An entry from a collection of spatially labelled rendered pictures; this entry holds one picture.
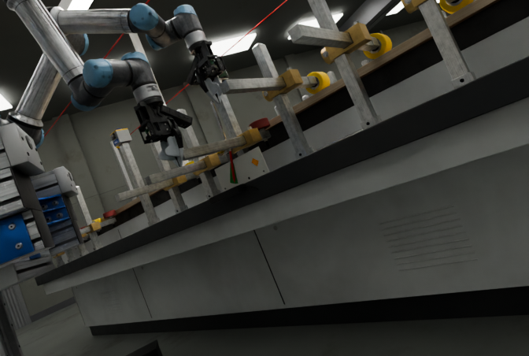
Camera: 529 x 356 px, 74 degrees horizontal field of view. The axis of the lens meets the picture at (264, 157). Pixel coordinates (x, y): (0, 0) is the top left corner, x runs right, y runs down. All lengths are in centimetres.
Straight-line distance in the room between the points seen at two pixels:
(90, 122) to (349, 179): 759
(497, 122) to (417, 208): 43
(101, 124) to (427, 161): 774
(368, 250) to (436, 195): 33
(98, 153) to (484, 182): 761
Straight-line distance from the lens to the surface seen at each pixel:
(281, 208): 127
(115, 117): 838
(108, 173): 809
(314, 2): 111
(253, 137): 125
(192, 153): 110
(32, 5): 126
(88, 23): 134
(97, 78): 105
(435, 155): 101
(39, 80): 156
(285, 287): 171
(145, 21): 122
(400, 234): 133
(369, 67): 122
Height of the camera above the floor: 67
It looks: 4 degrees up
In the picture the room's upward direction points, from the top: 23 degrees counter-clockwise
